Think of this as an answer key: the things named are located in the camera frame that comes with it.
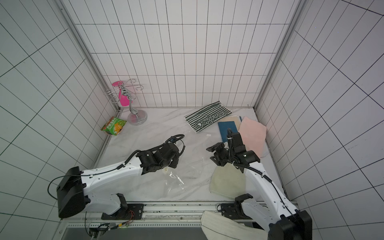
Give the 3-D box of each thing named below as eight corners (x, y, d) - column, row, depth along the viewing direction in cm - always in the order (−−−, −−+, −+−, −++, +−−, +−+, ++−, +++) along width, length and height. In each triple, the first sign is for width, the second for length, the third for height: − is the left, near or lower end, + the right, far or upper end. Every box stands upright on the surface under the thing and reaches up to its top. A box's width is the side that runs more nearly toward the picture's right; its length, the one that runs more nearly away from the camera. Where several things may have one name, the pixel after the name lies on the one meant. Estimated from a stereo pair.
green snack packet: (106, 134, 105) (100, 127, 99) (117, 122, 112) (113, 115, 105) (118, 139, 102) (113, 132, 96) (129, 127, 109) (125, 120, 102)
